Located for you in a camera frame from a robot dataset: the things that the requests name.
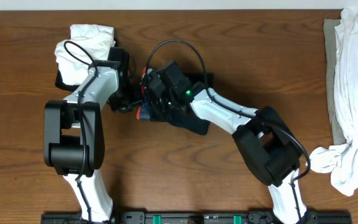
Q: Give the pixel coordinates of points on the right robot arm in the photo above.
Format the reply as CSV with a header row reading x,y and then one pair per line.
x,y
268,148

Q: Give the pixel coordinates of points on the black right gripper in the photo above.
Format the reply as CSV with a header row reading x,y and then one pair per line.
x,y
155,101

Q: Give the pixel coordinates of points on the white ribbed garment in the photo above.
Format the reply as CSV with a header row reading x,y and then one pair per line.
x,y
341,161

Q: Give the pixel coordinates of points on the folded black garment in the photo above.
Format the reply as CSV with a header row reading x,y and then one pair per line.
x,y
61,85

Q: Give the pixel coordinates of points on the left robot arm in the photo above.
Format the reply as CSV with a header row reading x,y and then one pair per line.
x,y
74,140

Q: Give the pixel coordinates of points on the folded white garment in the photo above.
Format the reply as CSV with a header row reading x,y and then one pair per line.
x,y
93,42

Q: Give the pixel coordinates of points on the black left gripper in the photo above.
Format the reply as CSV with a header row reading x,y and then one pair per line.
x,y
124,101

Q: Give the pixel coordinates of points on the black leggings with red waistband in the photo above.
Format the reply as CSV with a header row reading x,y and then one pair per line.
x,y
167,109

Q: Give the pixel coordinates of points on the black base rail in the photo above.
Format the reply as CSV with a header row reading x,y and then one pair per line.
x,y
260,217

